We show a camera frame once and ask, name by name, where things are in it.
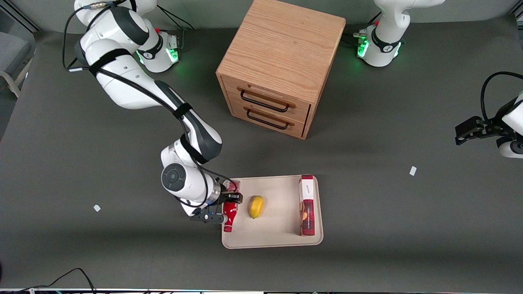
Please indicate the yellow lemon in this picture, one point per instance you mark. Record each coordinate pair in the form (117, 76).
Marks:
(256, 206)

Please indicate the red ketchup bottle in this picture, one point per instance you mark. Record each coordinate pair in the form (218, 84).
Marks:
(229, 214)

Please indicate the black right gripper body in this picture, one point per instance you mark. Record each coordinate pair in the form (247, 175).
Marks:
(227, 197)

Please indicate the wooden drawer cabinet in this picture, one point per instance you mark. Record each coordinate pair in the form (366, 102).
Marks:
(282, 45)

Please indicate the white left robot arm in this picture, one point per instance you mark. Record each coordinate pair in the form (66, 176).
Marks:
(384, 41)

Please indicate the red snack box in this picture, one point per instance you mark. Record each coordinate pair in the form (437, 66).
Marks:
(307, 208)

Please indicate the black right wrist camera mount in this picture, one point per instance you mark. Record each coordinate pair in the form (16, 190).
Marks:
(206, 217)

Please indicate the grey chair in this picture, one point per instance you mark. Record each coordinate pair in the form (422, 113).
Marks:
(12, 53)

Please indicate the beige plastic tray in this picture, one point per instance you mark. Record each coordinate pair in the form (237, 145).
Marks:
(278, 212)

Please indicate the wooden drawer front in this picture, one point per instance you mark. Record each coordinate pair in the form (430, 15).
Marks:
(302, 109)
(296, 127)

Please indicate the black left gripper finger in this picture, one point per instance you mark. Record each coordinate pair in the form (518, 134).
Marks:
(463, 127)
(461, 141)

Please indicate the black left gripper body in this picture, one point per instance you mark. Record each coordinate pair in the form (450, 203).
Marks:
(492, 125)

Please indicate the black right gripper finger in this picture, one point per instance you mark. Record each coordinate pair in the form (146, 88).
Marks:
(237, 198)

